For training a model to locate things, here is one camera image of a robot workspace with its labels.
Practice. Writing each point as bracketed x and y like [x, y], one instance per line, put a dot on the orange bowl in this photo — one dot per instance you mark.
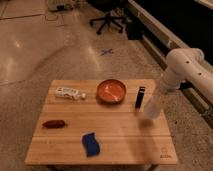
[111, 91]

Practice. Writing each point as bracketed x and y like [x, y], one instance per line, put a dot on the blue sponge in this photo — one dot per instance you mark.
[91, 144]

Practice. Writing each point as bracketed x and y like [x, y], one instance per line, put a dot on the dark red chili pepper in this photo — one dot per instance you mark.
[54, 124]

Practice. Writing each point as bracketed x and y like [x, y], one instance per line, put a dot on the black office chair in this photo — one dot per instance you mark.
[106, 6]

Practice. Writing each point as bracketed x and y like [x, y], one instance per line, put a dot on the black box on floor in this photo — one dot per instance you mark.
[134, 31]

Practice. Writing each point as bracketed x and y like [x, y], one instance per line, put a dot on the black eraser block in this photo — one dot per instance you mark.
[140, 96]

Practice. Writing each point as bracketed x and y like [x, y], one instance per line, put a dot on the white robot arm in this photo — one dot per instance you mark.
[185, 64]

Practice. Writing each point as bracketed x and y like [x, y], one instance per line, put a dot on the clear plastic bottle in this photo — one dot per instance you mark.
[71, 93]

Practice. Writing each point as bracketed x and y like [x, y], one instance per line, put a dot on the wooden table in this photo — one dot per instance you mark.
[125, 136]

